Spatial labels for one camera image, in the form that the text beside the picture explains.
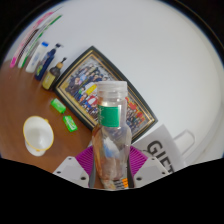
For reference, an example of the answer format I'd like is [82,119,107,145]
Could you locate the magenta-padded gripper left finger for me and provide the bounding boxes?
[53,145,96,189]

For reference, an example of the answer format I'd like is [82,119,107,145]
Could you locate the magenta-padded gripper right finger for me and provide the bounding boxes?
[128,145,170,189]

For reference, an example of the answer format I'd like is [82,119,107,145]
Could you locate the clear bottle with green label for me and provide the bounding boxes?
[91,80,133,191]

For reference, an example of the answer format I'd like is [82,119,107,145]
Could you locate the white printed paper gift bag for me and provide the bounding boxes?
[133,124,196,174]

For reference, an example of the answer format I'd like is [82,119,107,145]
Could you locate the small green box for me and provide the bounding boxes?
[50,97,67,115]
[62,115,79,133]

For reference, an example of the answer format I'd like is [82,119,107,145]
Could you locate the white cup with yellow rim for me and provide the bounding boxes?
[22,115,55,157]

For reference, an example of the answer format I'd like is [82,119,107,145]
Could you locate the framed group picture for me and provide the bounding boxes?
[53,45,159,144]

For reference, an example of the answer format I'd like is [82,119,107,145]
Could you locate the dark pump bottle yellow label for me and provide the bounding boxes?
[41,57,68,91]

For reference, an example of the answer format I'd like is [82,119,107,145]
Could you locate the dark blue pump bottle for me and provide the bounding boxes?
[34,43,63,82]

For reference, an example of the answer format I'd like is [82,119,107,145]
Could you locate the white bottle with blue cap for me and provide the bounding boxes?
[25,41,50,74]

